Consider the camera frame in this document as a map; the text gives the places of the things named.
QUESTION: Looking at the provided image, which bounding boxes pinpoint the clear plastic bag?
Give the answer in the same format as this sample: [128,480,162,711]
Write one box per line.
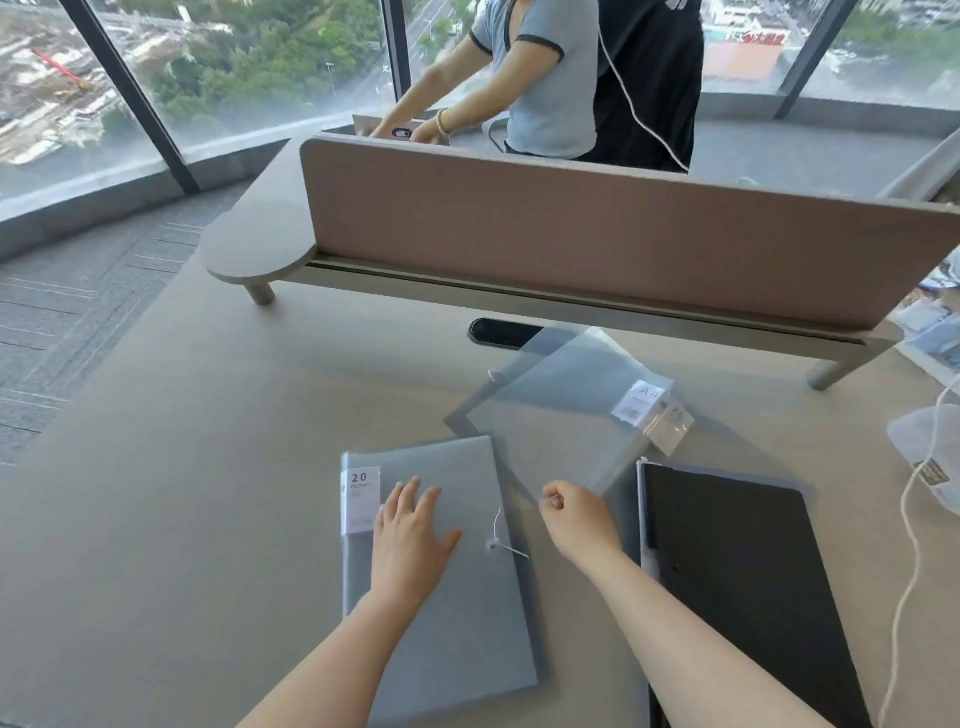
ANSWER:
[886,404,960,516]

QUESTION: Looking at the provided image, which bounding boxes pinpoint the grey document folder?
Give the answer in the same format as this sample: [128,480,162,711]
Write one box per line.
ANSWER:
[340,435,554,715]

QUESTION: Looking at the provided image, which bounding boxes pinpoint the black document folder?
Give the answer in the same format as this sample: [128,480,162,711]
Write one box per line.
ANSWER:
[636,459,877,728]

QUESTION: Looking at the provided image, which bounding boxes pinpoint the person's left hand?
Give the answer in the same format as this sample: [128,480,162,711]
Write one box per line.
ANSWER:
[371,477,463,600]

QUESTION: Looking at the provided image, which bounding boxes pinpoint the person's left forearm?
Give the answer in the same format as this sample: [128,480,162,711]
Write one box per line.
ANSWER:
[238,588,432,728]

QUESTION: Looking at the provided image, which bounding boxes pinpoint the black cable grommet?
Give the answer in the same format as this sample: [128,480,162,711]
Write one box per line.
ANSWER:
[468,317,550,352]

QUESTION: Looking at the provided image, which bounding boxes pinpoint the pile of printed papers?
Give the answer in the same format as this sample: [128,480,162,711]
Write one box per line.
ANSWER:
[891,251,960,385]

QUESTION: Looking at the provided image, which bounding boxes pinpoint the thin white cord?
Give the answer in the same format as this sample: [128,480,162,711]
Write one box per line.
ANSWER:
[876,366,960,728]

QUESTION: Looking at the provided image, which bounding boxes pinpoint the white folder label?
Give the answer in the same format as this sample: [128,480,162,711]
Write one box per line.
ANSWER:
[610,378,696,456]

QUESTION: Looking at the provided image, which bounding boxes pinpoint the dark window frame post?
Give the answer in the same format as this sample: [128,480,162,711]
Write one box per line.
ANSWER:
[58,0,202,198]
[774,0,858,122]
[381,0,411,115]

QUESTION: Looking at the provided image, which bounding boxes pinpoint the brown desk divider panel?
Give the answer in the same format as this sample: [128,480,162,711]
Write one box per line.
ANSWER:
[299,132,960,332]

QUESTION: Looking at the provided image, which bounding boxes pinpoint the translucent plastic folder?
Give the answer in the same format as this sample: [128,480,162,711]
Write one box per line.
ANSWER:
[443,326,696,513]

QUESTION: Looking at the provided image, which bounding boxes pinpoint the white elastic folder string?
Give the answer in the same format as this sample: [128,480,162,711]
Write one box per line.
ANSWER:
[483,505,531,561]

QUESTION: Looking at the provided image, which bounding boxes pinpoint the person's right forearm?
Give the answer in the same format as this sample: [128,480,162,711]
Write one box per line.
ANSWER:
[570,547,830,728]

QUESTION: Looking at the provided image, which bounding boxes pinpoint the white cable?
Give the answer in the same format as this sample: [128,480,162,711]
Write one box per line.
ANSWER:
[597,0,692,174]

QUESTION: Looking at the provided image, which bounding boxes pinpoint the person's right hand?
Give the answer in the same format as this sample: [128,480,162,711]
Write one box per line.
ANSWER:
[538,480,624,573]

